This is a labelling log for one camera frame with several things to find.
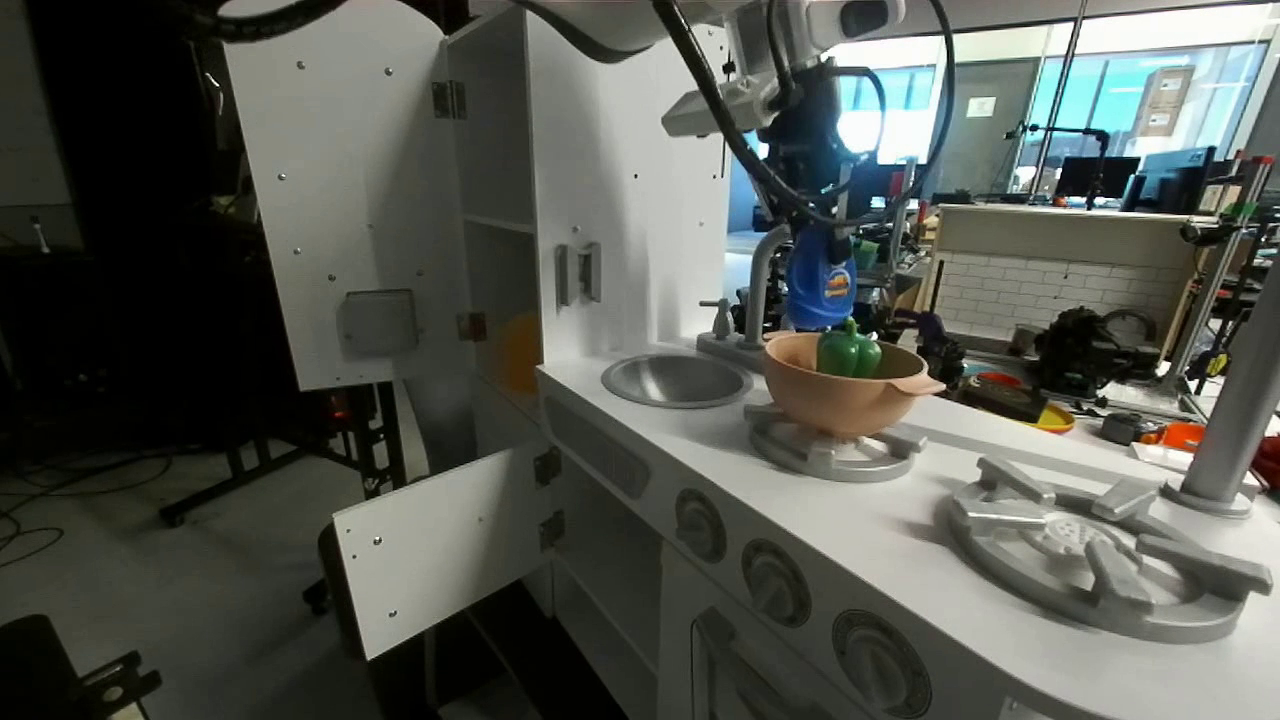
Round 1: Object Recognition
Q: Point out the white desk partition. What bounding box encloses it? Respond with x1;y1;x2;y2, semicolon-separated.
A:
934;201;1236;351

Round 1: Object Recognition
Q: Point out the grey faucet tap handle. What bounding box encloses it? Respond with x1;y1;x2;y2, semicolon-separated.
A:
698;297;740;350

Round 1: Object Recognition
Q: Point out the orange and white item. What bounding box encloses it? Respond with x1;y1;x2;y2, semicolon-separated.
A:
1154;417;1212;457

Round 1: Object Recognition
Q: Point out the grey round stove knob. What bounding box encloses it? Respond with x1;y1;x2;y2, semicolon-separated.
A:
740;535;816;632
829;608;936;720
673;485;732;570

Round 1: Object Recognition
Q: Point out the white small cabinet door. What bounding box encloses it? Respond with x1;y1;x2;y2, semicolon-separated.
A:
327;443;552;669

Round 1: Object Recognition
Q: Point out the grey stove burner grate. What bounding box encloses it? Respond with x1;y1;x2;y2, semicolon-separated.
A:
934;453;1275;648
740;405;927;488

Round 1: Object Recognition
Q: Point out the red and black item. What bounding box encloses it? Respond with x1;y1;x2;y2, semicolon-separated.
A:
961;365;1051;424

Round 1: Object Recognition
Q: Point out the green toy pepper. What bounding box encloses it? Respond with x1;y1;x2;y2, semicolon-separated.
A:
814;319;887;379

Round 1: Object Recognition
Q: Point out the thin black cable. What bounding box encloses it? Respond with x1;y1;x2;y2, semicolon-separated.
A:
852;0;961;204

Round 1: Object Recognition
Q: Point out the yellow round item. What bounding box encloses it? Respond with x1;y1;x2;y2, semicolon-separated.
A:
1033;401;1082;442

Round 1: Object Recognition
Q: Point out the grey square door handle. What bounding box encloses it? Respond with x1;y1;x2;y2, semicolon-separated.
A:
332;287;423;365

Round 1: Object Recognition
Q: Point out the black computer monitor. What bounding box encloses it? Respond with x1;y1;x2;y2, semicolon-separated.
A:
1126;142;1224;216
1051;153;1144;210

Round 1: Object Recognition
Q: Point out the grey cabinet side bracket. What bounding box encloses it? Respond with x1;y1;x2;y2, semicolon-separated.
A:
552;239;606;309

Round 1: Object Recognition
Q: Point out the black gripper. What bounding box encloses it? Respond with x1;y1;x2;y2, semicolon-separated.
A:
761;61;876;282

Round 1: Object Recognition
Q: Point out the white toy kitchen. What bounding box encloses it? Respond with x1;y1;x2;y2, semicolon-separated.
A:
431;0;1280;720

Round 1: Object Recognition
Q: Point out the black floor stand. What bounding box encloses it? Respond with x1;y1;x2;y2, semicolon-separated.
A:
157;386;411;534

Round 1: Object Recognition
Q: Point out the white tall cabinet door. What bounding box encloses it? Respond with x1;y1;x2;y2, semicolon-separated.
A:
215;0;473;395

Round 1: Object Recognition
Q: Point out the peach plastic bowl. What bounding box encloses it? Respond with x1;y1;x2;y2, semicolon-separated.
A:
761;329;947;443

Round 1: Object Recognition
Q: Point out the black bag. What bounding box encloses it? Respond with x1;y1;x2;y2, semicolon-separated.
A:
1033;305;1166;401

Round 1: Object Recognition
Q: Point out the silver round sink basin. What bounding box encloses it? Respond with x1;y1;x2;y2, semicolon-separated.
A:
596;350;761;417

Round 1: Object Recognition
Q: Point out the black chair base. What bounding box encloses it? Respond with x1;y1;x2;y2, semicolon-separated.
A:
0;611;170;720

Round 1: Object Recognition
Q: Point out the grey arched faucet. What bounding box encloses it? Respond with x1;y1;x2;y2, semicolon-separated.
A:
740;222;805;351

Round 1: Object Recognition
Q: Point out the grey office door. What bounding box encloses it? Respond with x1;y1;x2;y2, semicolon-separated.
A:
921;58;1039;204

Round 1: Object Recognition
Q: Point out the grey metal pole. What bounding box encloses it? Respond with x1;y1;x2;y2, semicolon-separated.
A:
1162;254;1280;521

